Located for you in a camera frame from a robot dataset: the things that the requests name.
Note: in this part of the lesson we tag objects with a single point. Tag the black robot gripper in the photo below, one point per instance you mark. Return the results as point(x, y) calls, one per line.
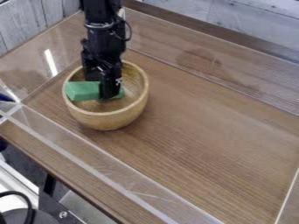
point(104, 47)

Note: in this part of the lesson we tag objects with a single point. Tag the green rectangular block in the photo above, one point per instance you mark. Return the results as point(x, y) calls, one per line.
point(92, 90)

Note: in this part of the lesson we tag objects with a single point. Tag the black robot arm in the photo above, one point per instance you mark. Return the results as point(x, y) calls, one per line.
point(102, 11)

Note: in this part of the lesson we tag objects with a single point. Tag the light brown wooden bowl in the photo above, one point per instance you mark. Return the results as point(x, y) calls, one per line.
point(116, 113)

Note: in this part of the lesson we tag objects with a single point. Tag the black table leg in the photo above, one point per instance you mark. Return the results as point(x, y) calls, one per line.
point(50, 185)

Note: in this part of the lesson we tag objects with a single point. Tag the clear acrylic corner bracket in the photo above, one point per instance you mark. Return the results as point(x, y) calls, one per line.
point(122, 13)

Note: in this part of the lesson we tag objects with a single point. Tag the clear acrylic tray wall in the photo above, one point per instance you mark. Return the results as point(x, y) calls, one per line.
point(137, 185)

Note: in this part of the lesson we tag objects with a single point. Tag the grey metal base plate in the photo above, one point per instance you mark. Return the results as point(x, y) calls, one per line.
point(53, 212)

